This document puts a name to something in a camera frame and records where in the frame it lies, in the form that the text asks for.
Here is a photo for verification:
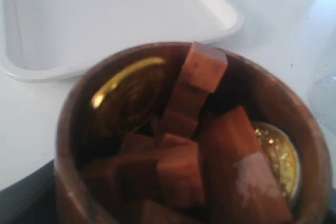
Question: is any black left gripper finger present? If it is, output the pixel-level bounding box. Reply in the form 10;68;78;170
1;161;54;223

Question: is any brown wooden cup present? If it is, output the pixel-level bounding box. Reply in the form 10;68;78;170
54;42;333;223

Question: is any gold foil coin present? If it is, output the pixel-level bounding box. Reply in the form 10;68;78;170
90;57;167;136
252;122;302;208

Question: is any white rectangular tray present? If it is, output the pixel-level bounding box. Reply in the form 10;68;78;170
1;0;244;82

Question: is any clear plastic dome lid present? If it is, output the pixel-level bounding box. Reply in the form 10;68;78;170
309;74;335;135

